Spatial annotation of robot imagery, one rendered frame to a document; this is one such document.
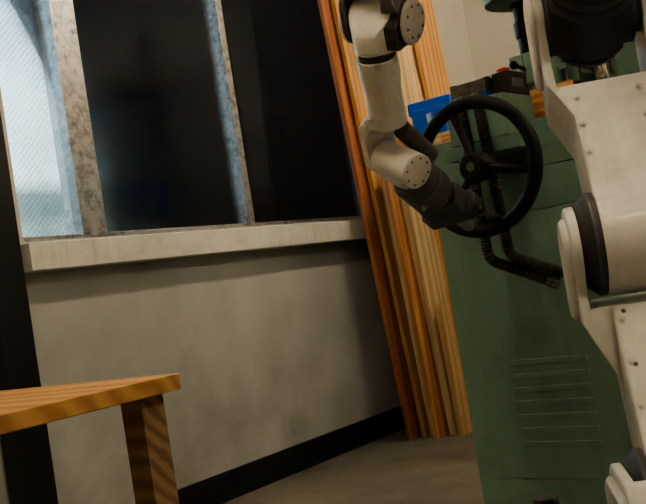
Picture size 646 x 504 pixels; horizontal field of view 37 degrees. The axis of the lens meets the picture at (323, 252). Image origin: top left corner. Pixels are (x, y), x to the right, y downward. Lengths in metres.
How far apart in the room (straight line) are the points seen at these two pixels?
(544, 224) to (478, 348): 0.33
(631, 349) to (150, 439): 0.68
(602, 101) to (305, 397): 2.23
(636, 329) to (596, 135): 0.27
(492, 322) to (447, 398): 1.44
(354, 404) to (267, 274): 0.66
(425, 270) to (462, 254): 1.40
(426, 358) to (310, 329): 0.44
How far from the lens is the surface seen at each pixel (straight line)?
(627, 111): 1.42
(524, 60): 2.27
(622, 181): 1.36
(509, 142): 2.04
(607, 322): 1.35
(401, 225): 3.60
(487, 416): 2.24
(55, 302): 2.71
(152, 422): 1.44
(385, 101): 1.67
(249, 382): 3.23
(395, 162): 1.71
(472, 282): 2.20
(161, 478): 1.45
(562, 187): 2.09
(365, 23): 1.64
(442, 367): 3.60
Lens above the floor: 0.62
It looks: 2 degrees up
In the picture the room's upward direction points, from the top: 9 degrees counter-clockwise
